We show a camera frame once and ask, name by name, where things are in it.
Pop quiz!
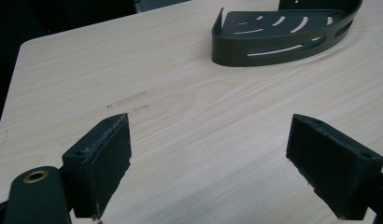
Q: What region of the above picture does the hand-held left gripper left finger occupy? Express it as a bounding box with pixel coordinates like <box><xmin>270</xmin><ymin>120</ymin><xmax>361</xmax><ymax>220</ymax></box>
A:
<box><xmin>61</xmin><ymin>112</ymin><xmax>133</xmax><ymax>220</ymax></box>

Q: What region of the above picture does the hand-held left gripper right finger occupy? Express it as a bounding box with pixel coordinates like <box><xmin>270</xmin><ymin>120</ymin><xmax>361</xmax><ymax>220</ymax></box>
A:
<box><xmin>285</xmin><ymin>113</ymin><xmax>383</xmax><ymax>221</ymax></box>

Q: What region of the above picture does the black slotted corner shelf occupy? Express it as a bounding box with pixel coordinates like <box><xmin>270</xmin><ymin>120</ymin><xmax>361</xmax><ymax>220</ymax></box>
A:
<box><xmin>211</xmin><ymin>0</ymin><xmax>363</xmax><ymax>67</ymax></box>

